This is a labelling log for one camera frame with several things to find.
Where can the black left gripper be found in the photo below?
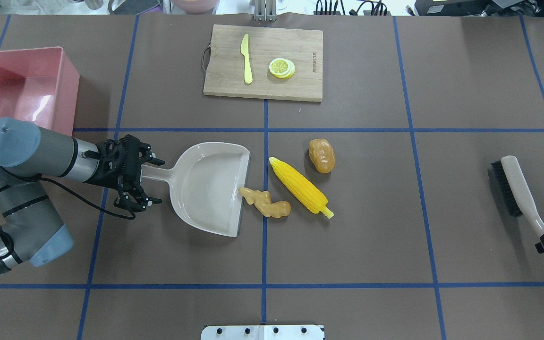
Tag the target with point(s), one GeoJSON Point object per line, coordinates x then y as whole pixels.
{"type": "Point", "coordinates": [103, 171]}

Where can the beige hand brush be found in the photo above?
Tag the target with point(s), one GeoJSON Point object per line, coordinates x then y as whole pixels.
{"type": "Point", "coordinates": [515, 192]}

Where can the beige plastic dustpan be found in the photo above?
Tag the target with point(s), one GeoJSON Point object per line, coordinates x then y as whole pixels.
{"type": "Point", "coordinates": [204, 186]}

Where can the tan toy ginger root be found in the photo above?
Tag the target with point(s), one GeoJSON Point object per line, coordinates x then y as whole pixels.
{"type": "Point", "coordinates": [262, 201]}

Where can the yellow toy corn cob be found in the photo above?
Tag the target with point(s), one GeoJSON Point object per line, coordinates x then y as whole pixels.
{"type": "Point", "coordinates": [308, 194]}

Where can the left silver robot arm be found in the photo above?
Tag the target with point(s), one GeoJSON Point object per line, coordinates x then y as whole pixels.
{"type": "Point", "coordinates": [33, 231]}

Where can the pink plastic bin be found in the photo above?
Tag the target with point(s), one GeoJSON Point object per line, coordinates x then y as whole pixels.
{"type": "Point", "coordinates": [39, 85]}

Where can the yellow plastic knife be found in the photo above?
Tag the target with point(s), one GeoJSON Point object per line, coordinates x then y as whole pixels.
{"type": "Point", "coordinates": [245, 51]}

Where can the wooden cutting board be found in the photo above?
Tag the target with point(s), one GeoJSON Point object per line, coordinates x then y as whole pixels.
{"type": "Point", "coordinates": [224, 73]}

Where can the pink bowl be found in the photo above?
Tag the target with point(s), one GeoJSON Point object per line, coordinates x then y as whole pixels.
{"type": "Point", "coordinates": [195, 6]}

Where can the yellow lemon slices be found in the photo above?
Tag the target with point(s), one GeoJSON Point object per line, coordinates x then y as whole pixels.
{"type": "Point", "coordinates": [282, 68]}

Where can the brown toy potato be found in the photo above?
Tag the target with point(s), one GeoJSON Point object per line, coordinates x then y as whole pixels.
{"type": "Point", "coordinates": [322, 155]}

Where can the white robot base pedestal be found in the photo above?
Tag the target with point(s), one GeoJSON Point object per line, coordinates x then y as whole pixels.
{"type": "Point", "coordinates": [264, 332]}

